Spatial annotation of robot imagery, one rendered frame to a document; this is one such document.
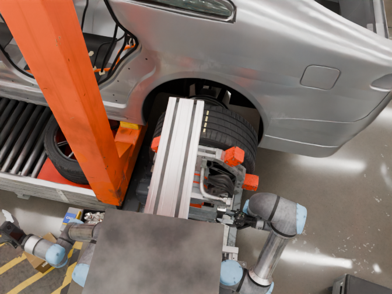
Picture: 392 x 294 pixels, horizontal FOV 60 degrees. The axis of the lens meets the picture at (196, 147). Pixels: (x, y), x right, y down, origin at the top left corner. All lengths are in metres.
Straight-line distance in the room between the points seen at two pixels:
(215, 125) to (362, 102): 0.77
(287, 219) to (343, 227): 1.69
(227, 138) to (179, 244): 1.22
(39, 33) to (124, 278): 0.84
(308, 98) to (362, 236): 1.58
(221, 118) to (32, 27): 1.08
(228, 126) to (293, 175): 1.40
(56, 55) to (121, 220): 0.72
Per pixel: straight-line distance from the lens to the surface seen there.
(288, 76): 1.82
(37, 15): 1.19
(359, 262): 3.11
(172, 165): 0.77
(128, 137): 2.45
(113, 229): 0.72
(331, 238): 3.07
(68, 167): 2.62
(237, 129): 1.94
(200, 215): 2.71
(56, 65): 1.32
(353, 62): 1.79
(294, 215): 1.49
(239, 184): 2.07
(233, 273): 1.71
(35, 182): 2.78
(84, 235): 1.52
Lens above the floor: 2.70
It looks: 58 degrees down
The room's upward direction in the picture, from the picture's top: 4 degrees clockwise
